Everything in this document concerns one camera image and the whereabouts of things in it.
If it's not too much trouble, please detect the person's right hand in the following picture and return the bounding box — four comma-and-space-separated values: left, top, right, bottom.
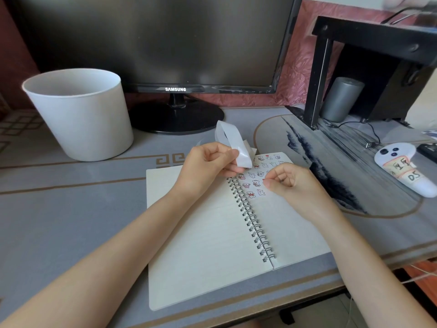
264, 163, 337, 223

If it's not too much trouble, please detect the person's left hand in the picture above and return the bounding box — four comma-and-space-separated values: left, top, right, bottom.
176, 141, 246, 199

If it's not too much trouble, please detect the white sticker strip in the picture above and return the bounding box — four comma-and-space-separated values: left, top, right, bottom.
194, 120, 257, 169

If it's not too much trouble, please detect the cream spiral notebook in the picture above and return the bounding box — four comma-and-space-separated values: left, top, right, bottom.
146, 152, 332, 311

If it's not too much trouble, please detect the person's left forearm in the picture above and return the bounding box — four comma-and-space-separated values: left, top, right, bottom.
0, 187, 205, 328

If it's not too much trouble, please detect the person's right forearm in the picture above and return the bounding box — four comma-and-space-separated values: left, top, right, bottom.
314, 205, 437, 328

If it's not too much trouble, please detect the grey cylindrical speaker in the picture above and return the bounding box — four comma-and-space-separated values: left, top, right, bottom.
320, 77, 365, 123

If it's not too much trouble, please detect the white labelled VR controller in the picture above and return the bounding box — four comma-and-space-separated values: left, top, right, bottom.
374, 142, 437, 199

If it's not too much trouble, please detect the white plastic waste bin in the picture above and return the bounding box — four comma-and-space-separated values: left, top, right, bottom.
22, 68, 134, 162

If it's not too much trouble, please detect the black computer monitor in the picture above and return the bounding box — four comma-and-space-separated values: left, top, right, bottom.
5, 0, 304, 135

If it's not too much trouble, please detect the grey patterned desk mat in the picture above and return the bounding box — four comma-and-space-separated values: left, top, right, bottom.
0, 105, 437, 328

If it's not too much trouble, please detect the orange woven bag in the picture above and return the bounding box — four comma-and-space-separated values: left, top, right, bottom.
401, 261, 437, 304

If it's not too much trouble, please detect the black cable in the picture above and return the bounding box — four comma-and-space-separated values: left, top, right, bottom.
327, 120, 381, 148

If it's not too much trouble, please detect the black shelf frame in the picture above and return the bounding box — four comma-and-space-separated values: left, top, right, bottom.
286, 15, 437, 129

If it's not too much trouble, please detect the thin white cable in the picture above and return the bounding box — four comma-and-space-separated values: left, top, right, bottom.
346, 262, 437, 328

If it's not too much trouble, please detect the black wire frame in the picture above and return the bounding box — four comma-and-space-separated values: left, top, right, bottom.
380, 5, 434, 25

